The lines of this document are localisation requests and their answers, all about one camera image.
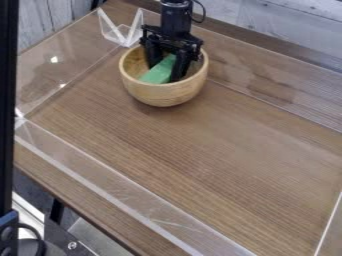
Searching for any clear acrylic corner bracket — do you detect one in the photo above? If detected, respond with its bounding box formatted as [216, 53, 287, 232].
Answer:
[96, 8, 144, 48]

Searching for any black cable loop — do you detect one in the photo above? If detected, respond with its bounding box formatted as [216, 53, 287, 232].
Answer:
[16, 222, 48, 256]

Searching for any clear acrylic tray wall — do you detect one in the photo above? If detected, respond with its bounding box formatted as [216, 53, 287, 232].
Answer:
[15, 0, 342, 256]

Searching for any black metal table leg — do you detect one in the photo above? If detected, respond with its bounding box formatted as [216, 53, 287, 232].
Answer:
[49, 199, 64, 224]

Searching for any light wooden bowl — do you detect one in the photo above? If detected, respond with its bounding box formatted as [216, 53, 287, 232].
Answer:
[118, 46, 210, 107]

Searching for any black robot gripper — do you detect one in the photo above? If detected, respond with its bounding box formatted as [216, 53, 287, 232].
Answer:
[140, 3, 204, 82]

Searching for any black metal base plate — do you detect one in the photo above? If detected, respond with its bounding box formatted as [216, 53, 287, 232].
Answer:
[43, 218, 99, 256]

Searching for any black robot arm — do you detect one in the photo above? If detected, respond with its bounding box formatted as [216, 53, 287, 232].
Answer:
[139, 0, 206, 82]

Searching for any black vertical pole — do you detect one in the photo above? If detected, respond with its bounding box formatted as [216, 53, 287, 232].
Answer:
[0, 0, 19, 256]

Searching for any green rectangular block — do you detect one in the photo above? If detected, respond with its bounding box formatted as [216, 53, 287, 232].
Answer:
[139, 54, 176, 84]

